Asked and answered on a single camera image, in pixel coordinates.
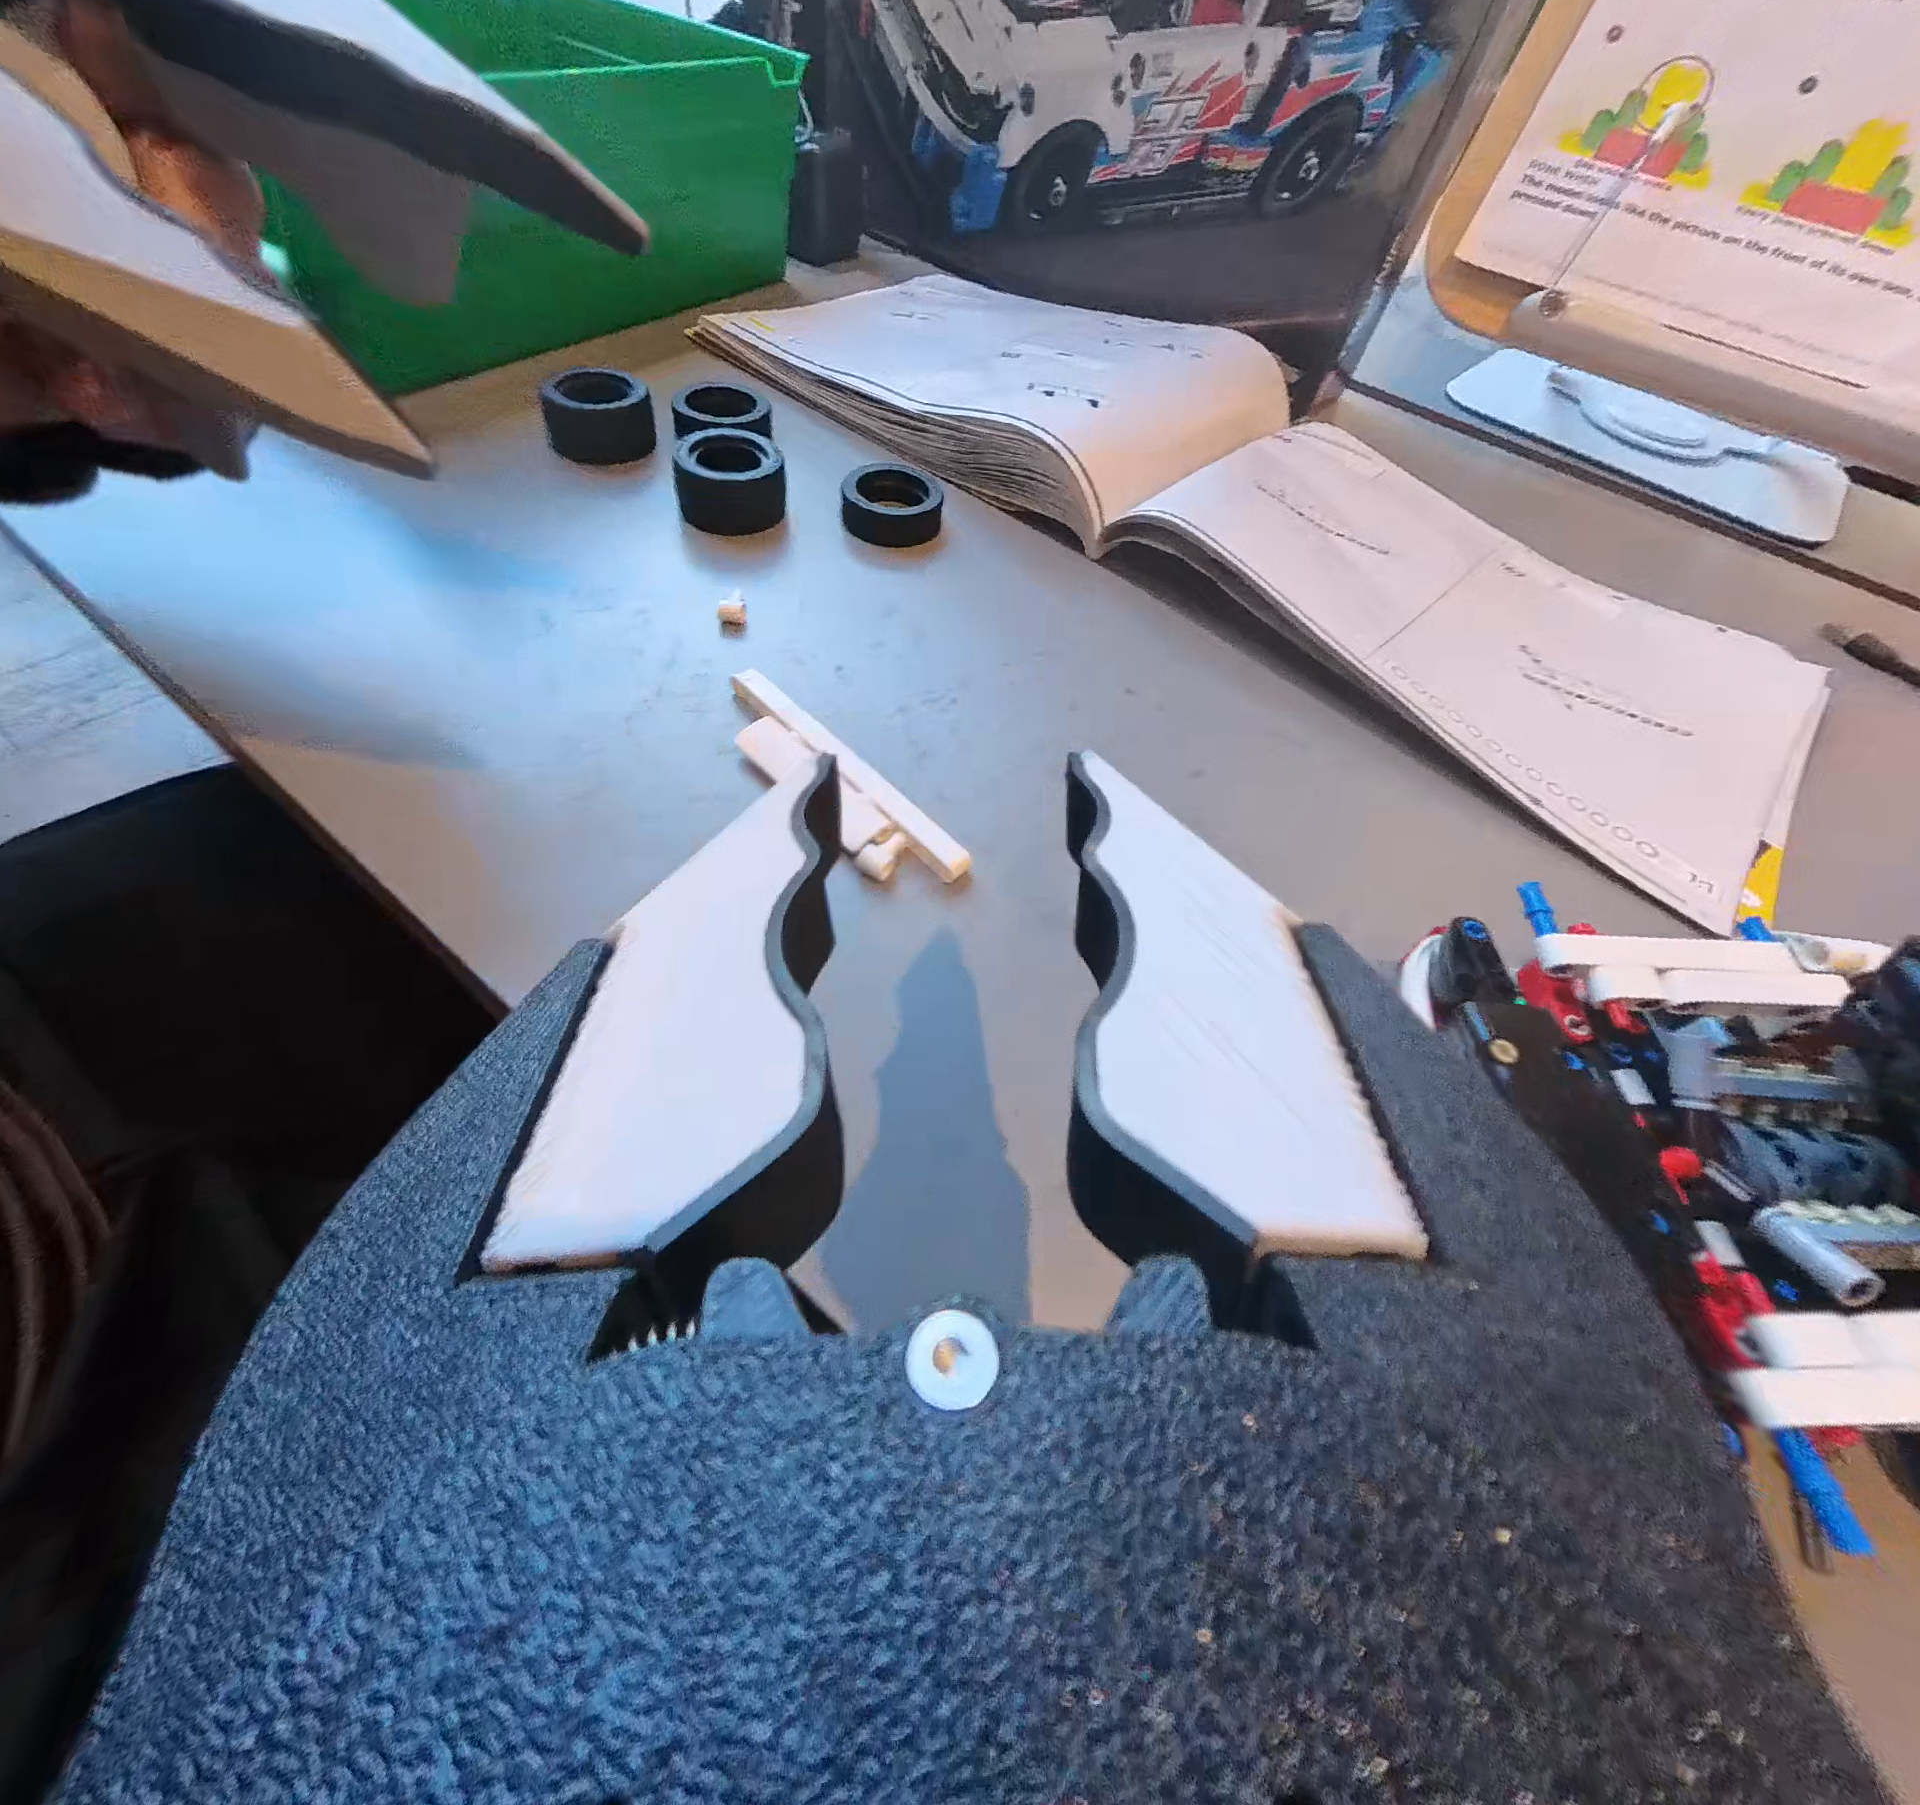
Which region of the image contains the long white toy beam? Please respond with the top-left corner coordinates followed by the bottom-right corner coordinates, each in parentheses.
top-left (728, 668), bottom-right (975, 886)

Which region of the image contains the person's left hand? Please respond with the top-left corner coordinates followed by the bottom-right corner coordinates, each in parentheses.
top-left (49, 0), bottom-right (266, 265)

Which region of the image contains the red white brick vehicle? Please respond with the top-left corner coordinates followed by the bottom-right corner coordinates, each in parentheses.
top-left (1399, 880), bottom-right (1920, 1561)

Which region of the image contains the grey desk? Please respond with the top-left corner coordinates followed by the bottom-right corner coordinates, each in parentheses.
top-left (0, 245), bottom-right (1920, 1805)

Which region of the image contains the wooden board with paper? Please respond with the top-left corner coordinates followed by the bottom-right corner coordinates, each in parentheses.
top-left (1422, 0), bottom-right (1920, 490)

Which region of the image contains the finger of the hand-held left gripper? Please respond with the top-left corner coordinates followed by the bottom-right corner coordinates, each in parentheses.
top-left (0, 31), bottom-right (441, 479)
top-left (78, 0), bottom-right (654, 307)

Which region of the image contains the white toy beam brick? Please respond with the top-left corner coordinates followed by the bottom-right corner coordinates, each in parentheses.
top-left (733, 720), bottom-right (890, 856)

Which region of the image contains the person's brown shirt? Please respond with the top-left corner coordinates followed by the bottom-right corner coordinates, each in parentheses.
top-left (0, 1072), bottom-right (119, 1461)

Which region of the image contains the open white instruction booklet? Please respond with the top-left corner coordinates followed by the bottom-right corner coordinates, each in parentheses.
top-left (687, 272), bottom-right (1834, 939)

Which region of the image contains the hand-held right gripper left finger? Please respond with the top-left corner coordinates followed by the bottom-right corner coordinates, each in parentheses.
top-left (477, 753), bottom-right (849, 1272)

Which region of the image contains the black power adapter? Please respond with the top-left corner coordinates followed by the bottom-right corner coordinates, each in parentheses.
top-left (786, 131), bottom-right (869, 270)

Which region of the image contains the toy car box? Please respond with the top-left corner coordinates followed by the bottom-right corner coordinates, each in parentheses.
top-left (817, 0), bottom-right (1601, 423)

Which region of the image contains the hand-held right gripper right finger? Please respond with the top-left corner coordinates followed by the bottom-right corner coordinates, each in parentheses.
top-left (1063, 751), bottom-right (1429, 1266)

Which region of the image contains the green plastic bin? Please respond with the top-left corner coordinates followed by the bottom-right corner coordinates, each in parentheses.
top-left (256, 0), bottom-right (814, 399)

